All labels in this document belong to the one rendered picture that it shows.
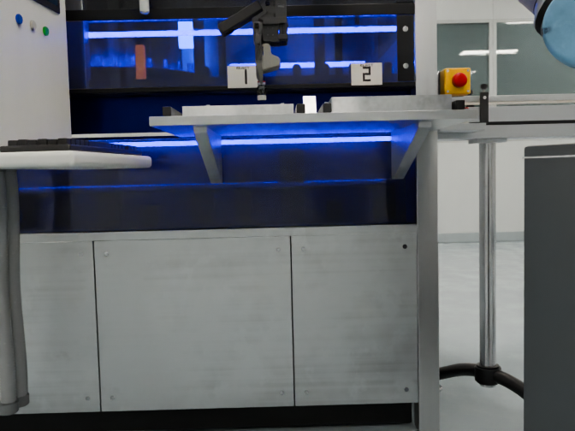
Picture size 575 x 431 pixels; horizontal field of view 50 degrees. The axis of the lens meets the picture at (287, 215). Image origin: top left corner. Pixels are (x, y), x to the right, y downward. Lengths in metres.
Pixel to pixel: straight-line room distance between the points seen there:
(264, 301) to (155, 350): 0.34
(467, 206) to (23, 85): 5.53
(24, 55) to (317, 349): 1.07
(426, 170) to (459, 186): 4.82
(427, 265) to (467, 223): 4.85
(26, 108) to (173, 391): 0.86
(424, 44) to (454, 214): 4.87
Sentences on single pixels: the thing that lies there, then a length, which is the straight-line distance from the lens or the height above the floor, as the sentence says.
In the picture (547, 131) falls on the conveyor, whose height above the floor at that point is 0.86.
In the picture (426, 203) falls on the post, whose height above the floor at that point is 0.66.
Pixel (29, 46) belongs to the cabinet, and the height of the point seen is 1.06.
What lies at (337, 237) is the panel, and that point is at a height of 0.57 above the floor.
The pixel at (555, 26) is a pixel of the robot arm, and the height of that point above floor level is 0.96.
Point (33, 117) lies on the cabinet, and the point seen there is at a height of 0.90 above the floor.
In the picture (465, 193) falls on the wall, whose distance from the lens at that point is 6.62.
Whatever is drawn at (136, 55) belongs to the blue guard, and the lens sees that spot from 1.80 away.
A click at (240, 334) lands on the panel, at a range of 1.79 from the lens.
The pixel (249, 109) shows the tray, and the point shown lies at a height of 0.90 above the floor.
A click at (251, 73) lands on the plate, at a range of 1.75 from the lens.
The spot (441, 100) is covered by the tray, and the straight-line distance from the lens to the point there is 1.41.
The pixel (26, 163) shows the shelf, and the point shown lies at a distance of 1.24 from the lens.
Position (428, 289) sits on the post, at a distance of 1.81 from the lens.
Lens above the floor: 0.75
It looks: 4 degrees down
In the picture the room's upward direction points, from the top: 1 degrees counter-clockwise
